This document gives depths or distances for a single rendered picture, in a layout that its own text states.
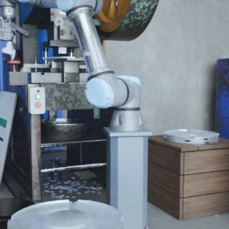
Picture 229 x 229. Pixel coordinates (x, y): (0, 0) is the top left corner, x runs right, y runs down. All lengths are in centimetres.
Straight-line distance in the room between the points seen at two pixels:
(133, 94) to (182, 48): 263
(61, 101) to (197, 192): 86
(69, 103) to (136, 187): 70
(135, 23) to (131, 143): 93
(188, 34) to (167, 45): 30
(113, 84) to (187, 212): 75
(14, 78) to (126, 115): 68
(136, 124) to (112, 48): 222
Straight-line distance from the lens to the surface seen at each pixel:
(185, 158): 177
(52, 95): 203
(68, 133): 217
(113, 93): 144
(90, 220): 98
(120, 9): 242
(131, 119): 155
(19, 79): 197
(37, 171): 200
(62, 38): 219
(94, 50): 151
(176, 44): 410
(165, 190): 192
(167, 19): 406
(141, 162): 157
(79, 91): 208
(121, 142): 154
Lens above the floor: 66
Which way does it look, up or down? 6 degrees down
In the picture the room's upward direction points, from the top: straight up
